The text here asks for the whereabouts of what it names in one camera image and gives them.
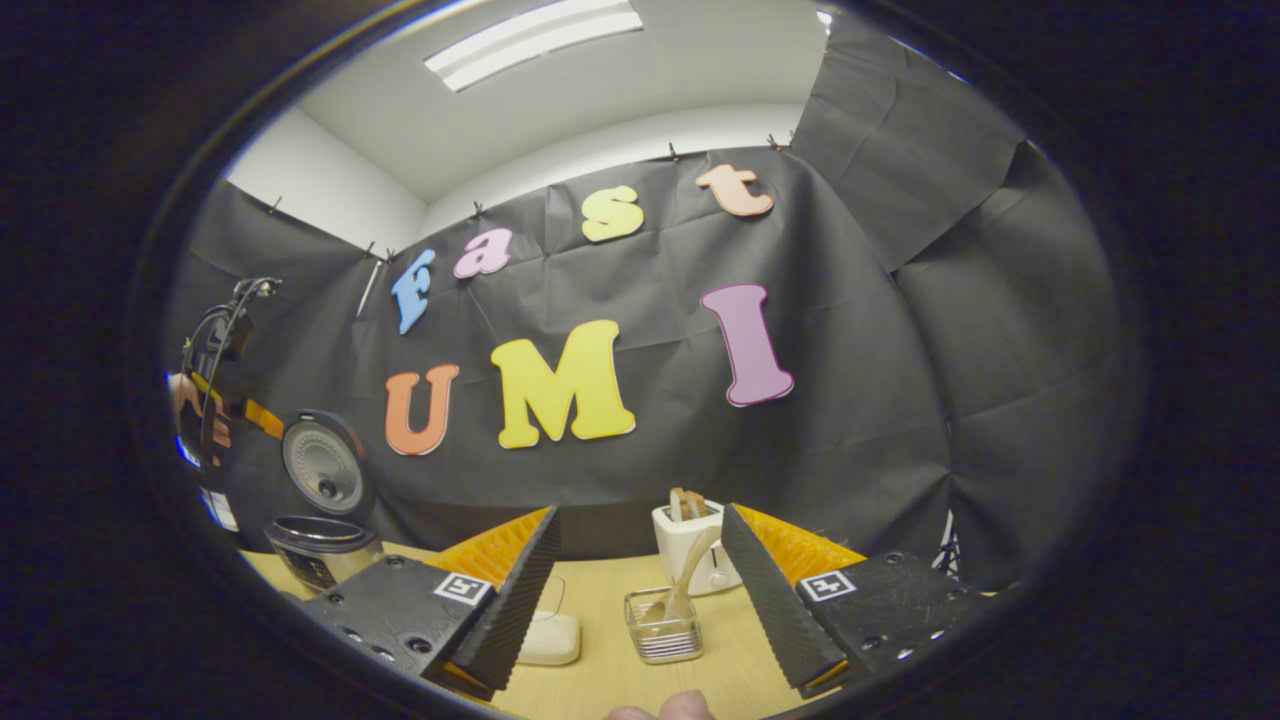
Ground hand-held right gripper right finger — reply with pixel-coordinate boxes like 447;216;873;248
720;503;986;699

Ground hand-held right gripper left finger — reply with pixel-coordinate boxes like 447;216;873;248
300;505;561;701

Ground black silver rice cooker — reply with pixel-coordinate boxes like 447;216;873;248
264;408;386;598

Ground wooden spoon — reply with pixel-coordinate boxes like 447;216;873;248
640;525;723;626

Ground clear wire chopstick holder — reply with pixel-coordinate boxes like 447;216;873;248
624;587;704;665

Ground clear plastic container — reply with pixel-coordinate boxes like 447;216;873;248
515;575;582;668

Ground computer monitor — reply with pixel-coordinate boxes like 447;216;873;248
197;485;241;534

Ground white toaster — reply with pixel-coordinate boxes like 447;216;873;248
652;497;743;598

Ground black backdrop cloth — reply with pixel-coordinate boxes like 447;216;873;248
165;10;1131;591

